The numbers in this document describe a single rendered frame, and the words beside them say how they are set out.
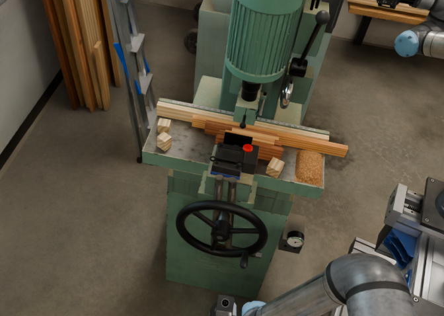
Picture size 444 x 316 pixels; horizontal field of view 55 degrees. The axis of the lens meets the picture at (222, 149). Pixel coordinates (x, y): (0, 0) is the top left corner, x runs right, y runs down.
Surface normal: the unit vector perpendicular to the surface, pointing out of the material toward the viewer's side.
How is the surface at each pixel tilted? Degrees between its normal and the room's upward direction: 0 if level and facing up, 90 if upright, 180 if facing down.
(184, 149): 0
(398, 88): 0
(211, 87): 0
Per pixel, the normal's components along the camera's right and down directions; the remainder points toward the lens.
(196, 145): 0.11, -0.67
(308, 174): 0.00, -0.18
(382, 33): -0.17, 0.72
